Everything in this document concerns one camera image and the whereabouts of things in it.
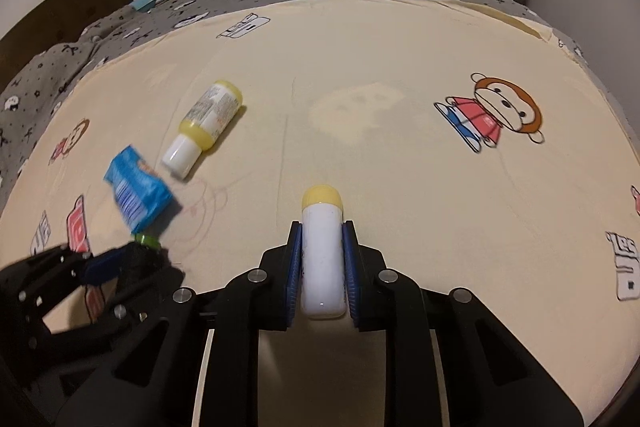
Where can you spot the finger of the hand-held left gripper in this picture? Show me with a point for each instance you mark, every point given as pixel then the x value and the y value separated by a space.
pixel 102 268
pixel 145 269

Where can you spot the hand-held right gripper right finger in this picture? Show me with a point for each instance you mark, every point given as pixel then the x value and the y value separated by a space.
pixel 350 279

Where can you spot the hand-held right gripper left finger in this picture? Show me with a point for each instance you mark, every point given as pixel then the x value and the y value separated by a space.
pixel 295 279

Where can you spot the blue packet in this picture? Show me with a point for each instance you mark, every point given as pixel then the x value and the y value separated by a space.
pixel 140 194

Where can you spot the cream cartoon printed bed sheet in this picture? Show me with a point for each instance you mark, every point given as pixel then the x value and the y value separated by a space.
pixel 400 182

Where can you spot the wooden bed headboard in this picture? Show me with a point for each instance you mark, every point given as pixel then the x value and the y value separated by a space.
pixel 60 14

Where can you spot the small blue cloth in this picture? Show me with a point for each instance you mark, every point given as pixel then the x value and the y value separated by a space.
pixel 147 1

